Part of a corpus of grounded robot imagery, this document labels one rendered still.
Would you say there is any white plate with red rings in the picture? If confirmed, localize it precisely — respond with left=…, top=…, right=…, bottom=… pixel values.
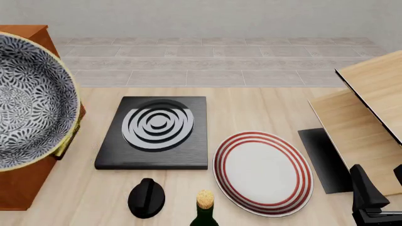
left=212, top=130, right=315, bottom=218

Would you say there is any round black stove knob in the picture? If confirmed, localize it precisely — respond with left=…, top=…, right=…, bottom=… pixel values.
left=127, top=177, right=166, bottom=220

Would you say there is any red-brown wooden cabinet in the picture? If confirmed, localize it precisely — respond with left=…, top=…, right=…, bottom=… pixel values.
left=0, top=24, right=87, bottom=211

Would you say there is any dark green corked bottle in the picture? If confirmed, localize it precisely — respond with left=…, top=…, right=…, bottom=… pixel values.
left=188, top=189, right=221, bottom=226

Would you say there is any pale wooden box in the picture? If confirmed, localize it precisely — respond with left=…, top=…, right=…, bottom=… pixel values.
left=307, top=49, right=402, bottom=197

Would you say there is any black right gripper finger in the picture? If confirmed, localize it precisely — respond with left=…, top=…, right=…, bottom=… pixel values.
left=393, top=164, right=402, bottom=187
left=349, top=164, right=391, bottom=209

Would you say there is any blue white patterned bowl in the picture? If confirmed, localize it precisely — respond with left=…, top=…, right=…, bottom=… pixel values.
left=0, top=31, right=83, bottom=173

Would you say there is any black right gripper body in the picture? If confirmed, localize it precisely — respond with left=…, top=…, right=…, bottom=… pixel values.
left=351, top=205, right=402, bottom=226

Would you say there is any flat black stove plate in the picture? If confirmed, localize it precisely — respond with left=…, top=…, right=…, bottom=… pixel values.
left=94, top=95, right=209, bottom=171

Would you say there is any brass cabinet handle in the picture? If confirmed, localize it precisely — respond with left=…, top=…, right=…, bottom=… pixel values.
left=52, top=115, right=84, bottom=161

